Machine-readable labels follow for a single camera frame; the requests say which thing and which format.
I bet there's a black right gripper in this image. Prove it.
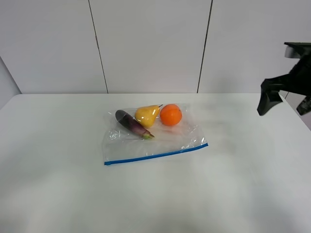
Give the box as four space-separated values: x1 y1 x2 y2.
257 42 311 116

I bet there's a clear zip bag blue zipper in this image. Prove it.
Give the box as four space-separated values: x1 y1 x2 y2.
102 103 208 166

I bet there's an orange fruit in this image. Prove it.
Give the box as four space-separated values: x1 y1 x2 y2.
160 104 183 126

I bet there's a yellow pear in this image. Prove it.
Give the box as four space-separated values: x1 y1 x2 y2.
135 104 162 128

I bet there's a purple eggplant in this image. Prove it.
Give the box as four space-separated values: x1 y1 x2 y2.
115 110 154 139

